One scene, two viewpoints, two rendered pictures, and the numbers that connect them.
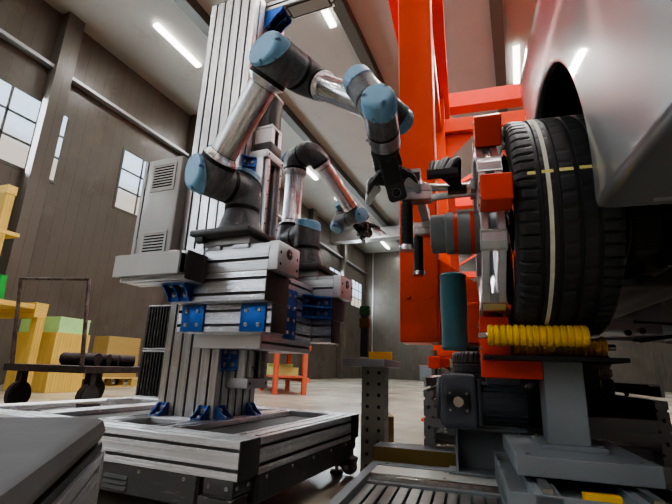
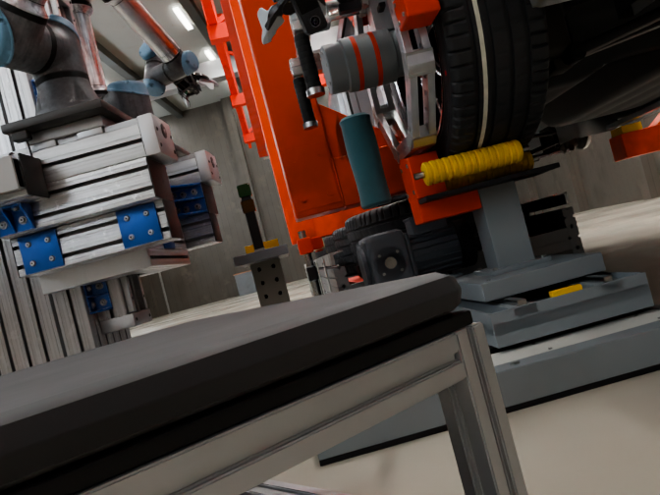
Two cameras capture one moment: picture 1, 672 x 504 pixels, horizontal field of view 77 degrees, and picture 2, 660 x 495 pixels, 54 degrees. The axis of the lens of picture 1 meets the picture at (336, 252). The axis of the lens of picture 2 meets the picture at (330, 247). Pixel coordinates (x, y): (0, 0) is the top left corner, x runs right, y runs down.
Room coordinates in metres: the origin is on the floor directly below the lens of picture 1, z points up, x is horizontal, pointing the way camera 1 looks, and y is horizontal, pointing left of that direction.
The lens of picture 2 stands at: (-0.18, 0.39, 0.37)
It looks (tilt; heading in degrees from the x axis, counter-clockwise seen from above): 1 degrees up; 339
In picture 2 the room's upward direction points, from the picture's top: 15 degrees counter-clockwise
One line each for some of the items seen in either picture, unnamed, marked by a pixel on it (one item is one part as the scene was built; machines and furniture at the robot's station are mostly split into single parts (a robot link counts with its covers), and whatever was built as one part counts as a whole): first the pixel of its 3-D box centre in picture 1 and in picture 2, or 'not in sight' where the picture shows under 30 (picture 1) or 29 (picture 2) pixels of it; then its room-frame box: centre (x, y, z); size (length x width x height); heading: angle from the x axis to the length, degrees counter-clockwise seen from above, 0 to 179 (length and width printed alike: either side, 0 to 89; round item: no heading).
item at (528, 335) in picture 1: (536, 335); (471, 162); (1.15, -0.54, 0.51); 0.29 x 0.06 x 0.06; 73
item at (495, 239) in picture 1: (486, 231); (390, 55); (1.29, -0.48, 0.85); 0.54 x 0.07 x 0.54; 163
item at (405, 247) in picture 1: (406, 225); (307, 63); (1.20, -0.21, 0.83); 0.04 x 0.04 x 0.16
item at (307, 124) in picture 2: (418, 255); (303, 101); (1.52, -0.31, 0.83); 0.04 x 0.04 x 0.16
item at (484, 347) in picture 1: (508, 348); (439, 186); (1.28, -0.52, 0.48); 0.16 x 0.12 x 0.17; 73
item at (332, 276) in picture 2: (446, 392); (326, 278); (2.99, -0.77, 0.28); 2.47 x 0.09 x 0.22; 163
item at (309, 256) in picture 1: (306, 259); not in sight; (1.81, 0.13, 0.87); 0.15 x 0.15 x 0.10
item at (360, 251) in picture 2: (501, 421); (434, 271); (1.53, -0.58, 0.26); 0.42 x 0.18 x 0.35; 73
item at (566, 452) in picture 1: (563, 409); (502, 233); (1.24, -0.65, 0.32); 0.40 x 0.30 x 0.28; 163
